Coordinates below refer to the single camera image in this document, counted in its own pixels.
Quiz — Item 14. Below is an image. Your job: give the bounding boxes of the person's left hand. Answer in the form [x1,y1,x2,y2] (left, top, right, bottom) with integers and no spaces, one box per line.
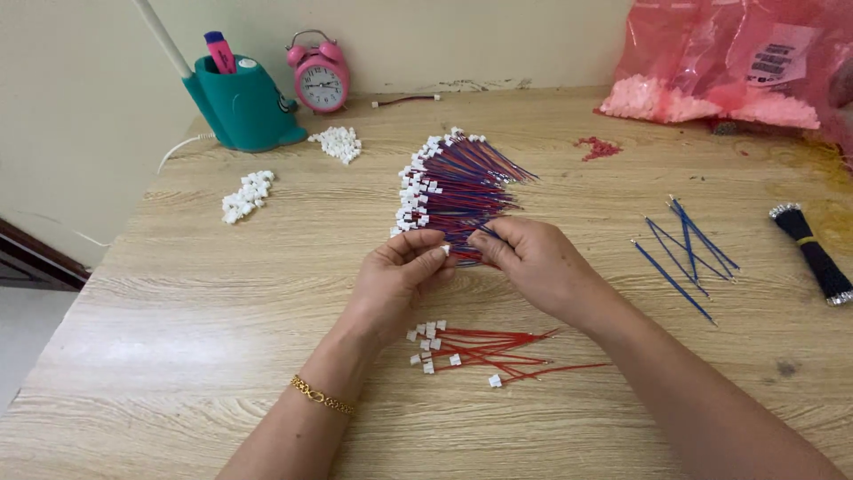
[345,228,458,349]

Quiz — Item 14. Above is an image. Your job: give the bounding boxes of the person's right hand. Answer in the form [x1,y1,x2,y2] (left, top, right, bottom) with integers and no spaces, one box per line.
[466,215,604,329]

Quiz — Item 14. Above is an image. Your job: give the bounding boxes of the red plastic scraps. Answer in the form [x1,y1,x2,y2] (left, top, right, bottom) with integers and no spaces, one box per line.
[574,136,625,163]

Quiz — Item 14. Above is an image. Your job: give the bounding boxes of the small heap of white connectors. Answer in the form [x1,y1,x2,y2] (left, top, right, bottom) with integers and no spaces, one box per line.
[307,126,363,166]

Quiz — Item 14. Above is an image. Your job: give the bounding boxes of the long heap of white connectors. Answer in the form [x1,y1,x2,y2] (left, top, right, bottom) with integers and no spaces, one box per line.
[221,170,276,225]

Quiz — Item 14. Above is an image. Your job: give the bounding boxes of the pink alarm clock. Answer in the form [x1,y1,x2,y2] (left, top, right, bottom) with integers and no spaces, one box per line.
[284,28,351,115]

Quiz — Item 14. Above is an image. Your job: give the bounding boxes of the teal desk lamp base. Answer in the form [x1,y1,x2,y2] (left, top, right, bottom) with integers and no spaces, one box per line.
[182,55,309,153]

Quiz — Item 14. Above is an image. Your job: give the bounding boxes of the pink bag of white connectors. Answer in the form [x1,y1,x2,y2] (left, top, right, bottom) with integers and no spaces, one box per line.
[595,0,853,149]

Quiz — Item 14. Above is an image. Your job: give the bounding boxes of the pink highlighter pen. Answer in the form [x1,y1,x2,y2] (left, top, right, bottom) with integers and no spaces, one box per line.
[203,31,238,75]

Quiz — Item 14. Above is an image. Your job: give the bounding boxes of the dark wooden furniture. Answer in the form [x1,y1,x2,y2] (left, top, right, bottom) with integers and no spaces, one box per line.
[0,218,92,293]

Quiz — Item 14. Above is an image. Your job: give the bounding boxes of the pile of red connector wires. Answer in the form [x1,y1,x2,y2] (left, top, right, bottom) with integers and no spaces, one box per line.
[406,319,611,389]

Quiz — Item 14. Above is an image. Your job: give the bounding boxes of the pile of red-blue connector wires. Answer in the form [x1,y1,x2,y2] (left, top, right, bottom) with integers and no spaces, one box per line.
[390,126,540,268]

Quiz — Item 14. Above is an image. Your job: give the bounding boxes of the gold chain bracelet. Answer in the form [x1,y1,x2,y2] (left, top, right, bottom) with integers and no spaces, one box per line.
[290,375,357,417]

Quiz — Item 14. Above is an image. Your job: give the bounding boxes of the group of loose blue wires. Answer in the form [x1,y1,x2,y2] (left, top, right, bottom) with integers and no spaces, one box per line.
[630,194,741,327]

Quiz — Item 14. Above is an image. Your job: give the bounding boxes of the dark wire with two connectors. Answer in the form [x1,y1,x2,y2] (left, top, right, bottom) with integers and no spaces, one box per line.
[371,93,442,109]

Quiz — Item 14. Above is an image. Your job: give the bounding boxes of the white power cable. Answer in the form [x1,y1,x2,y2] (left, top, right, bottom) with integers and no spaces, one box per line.
[157,132,218,175]

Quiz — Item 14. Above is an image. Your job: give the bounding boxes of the black wire bundle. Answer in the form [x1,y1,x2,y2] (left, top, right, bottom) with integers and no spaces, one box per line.
[769,203,853,307]

